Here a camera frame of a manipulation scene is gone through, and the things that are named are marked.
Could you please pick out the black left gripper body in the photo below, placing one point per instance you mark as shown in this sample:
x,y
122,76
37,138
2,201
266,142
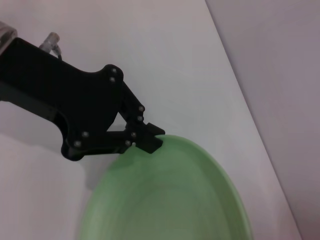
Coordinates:
x,y
75,100

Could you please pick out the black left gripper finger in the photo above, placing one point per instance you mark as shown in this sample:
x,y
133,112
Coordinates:
x,y
147,143
135,110

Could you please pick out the green round plate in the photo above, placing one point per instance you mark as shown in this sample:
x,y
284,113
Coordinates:
x,y
165,195

